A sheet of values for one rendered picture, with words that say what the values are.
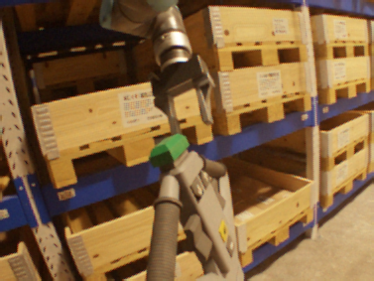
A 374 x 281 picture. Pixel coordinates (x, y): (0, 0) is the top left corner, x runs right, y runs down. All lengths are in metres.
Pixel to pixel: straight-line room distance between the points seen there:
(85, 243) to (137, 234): 0.24
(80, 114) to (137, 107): 0.24
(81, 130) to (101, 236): 0.48
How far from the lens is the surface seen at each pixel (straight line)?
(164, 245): 0.33
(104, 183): 1.22
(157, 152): 0.40
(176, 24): 0.67
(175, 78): 0.59
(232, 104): 1.41
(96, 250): 1.26
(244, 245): 1.74
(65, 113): 1.08
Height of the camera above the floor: 1.52
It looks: 14 degrees down
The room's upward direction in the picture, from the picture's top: 9 degrees counter-clockwise
